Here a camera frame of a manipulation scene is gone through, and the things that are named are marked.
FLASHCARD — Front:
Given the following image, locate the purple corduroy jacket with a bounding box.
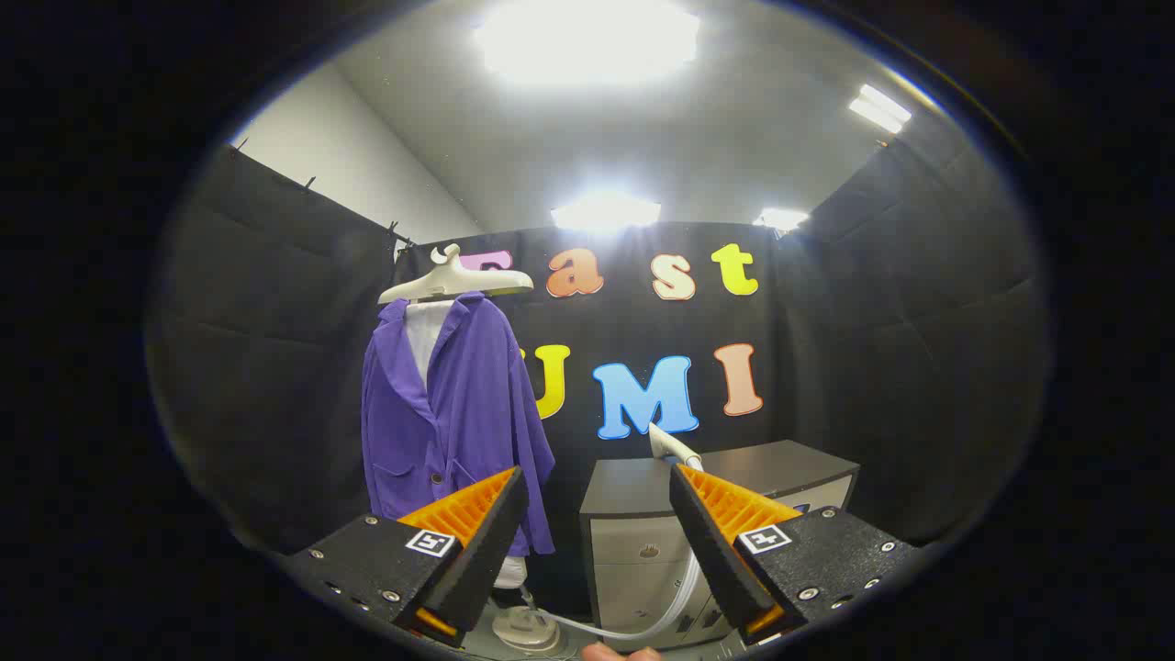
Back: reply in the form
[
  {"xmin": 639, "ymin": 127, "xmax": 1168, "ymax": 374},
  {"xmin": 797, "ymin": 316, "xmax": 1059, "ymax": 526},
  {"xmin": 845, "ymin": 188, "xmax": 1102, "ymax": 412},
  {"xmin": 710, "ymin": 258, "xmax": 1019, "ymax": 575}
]
[{"xmin": 360, "ymin": 292, "xmax": 557, "ymax": 557}]

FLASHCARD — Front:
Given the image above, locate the large ceiling light panel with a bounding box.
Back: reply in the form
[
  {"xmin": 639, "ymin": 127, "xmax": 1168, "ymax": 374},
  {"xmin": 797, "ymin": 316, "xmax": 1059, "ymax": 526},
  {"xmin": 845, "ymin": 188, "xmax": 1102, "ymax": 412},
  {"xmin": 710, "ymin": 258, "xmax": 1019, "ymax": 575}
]
[{"xmin": 473, "ymin": 0, "xmax": 703, "ymax": 88}]

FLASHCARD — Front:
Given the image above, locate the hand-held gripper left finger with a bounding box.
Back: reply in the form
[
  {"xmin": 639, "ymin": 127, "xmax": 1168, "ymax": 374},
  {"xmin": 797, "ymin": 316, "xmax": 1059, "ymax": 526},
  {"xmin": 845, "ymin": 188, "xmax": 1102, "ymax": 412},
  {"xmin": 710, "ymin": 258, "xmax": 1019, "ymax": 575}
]
[{"xmin": 286, "ymin": 465, "xmax": 531, "ymax": 648}]

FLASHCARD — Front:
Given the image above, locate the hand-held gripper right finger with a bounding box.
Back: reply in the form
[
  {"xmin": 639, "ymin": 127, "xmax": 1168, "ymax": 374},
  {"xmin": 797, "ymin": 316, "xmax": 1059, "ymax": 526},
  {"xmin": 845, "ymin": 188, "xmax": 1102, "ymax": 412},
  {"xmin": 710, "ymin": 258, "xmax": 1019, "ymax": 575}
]
[{"xmin": 668, "ymin": 462, "xmax": 919, "ymax": 646}]

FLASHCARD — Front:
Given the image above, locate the grey cabinet with dark top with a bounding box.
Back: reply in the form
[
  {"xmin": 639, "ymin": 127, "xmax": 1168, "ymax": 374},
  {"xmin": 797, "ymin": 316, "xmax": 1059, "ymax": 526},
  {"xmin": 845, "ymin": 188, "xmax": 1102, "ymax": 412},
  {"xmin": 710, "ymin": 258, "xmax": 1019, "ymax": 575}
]
[{"xmin": 578, "ymin": 439, "xmax": 861, "ymax": 649}]

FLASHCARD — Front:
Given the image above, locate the white garment steamer base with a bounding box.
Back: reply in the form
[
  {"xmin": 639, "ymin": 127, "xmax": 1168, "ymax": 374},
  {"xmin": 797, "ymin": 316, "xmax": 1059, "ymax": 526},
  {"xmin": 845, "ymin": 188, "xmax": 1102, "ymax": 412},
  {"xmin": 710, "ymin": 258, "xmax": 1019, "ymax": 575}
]
[{"xmin": 491, "ymin": 588, "xmax": 566, "ymax": 655}]

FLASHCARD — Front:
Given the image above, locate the white plastic clothes hanger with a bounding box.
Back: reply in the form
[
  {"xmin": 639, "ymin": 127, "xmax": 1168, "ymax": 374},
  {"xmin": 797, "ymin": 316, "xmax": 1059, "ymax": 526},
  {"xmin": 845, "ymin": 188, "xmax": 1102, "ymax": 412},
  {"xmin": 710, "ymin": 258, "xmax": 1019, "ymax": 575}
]
[{"xmin": 377, "ymin": 244, "xmax": 535, "ymax": 306}]

